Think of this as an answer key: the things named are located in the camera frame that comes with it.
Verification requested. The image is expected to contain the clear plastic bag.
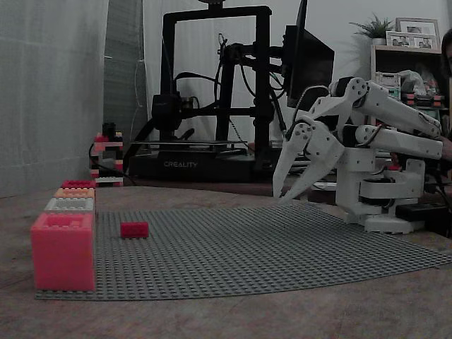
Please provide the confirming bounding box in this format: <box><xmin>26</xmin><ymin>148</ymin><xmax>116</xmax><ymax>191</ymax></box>
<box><xmin>398</xmin><ymin>69</ymin><xmax>439</xmax><ymax>95</ymax></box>

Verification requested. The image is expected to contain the large pink lego block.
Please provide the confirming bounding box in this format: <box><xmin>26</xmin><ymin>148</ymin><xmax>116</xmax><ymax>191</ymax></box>
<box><xmin>30</xmin><ymin>213</ymin><xmax>96</xmax><ymax>292</ymax></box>

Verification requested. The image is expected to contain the dark red lego block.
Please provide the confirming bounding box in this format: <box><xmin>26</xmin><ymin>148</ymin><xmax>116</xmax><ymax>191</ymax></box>
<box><xmin>61</xmin><ymin>179</ymin><xmax>97</xmax><ymax>190</ymax></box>

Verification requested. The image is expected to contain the red Lego brick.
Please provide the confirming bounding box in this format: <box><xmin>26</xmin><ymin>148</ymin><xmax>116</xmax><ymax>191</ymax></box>
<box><xmin>120</xmin><ymin>221</ymin><xmax>149</xmax><ymax>239</ymax></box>

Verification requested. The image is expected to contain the black Creality 3D printer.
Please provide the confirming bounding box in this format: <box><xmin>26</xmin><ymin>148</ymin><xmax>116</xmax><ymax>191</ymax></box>
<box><xmin>127</xmin><ymin>0</ymin><xmax>285</xmax><ymax>184</ymax></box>

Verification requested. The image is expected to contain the wide white photo frame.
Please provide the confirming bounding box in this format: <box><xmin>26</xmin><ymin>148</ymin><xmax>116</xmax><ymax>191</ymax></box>
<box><xmin>385</xmin><ymin>30</ymin><xmax>437</xmax><ymax>50</ymax></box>

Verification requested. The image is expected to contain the orange lego block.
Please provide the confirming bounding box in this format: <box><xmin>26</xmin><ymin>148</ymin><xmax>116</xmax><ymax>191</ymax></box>
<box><xmin>53</xmin><ymin>188</ymin><xmax>96</xmax><ymax>199</ymax></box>

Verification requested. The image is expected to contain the black computer monitor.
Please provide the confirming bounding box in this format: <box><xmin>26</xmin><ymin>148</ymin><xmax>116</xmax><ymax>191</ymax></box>
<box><xmin>283</xmin><ymin>0</ymin><xmax>336</xmax><ymax>110</ymax></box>

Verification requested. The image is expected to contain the green potted plant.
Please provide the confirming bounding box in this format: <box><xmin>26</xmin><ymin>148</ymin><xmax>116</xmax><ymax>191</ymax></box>
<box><xmin>349</xmin><ymin>13</ymin><xmax>395</xmax><ymax>46</ymax></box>

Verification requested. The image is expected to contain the white storage crate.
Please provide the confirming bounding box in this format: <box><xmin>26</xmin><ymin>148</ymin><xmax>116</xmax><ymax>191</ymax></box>
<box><xmin>375</xmin><ymin>71</ymin><xmax>402</xmax><ymax>89</ymax></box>

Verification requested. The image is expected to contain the multicolour Lego brick tower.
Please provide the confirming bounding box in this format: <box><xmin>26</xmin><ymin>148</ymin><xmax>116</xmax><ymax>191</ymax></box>
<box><xmin>89</xmin><ymin>122</ymin><xmax>125</xmax><ymax>188</ymax></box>

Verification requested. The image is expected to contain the person's head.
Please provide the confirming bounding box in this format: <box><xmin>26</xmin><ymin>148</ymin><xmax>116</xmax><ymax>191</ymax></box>
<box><xmin>440</xmin><ymin>29</ymin><xmax>452</xmax><ymax>77</ymax></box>

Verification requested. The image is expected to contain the large white photo frame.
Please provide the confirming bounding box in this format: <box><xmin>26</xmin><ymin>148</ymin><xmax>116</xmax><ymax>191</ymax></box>
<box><xmin>395</xmin><ymin>17</ymin><xmax>441</xmax><ymax>36</ymax></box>

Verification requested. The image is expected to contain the white lego block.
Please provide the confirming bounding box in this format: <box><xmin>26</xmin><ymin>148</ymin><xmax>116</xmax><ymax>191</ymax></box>
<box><xmin>44</xmin><ymin>197</ymin><xmax>96</xmax><ymax>215</ymax></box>

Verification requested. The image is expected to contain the grey Lego baseplate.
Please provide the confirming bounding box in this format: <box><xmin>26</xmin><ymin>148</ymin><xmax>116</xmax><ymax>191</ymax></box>
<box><xmin>35</xmin><ymin>202</ymin><xmax>452</xmax><ymax>302</ymax></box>

